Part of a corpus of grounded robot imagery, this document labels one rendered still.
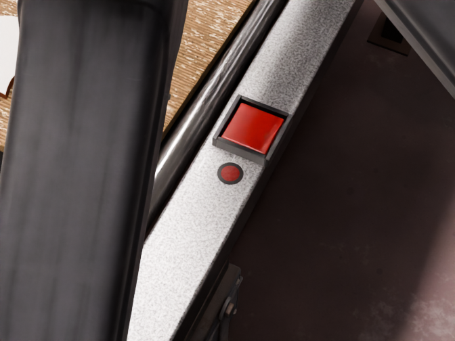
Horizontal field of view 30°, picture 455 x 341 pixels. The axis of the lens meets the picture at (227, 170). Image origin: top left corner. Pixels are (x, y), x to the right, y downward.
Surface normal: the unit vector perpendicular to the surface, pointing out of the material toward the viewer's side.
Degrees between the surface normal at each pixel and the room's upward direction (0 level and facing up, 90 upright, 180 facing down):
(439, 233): 0
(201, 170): 0
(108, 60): 47
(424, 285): 0
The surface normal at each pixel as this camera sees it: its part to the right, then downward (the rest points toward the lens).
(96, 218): 0.01, 0.11
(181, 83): 0.03, -0.54
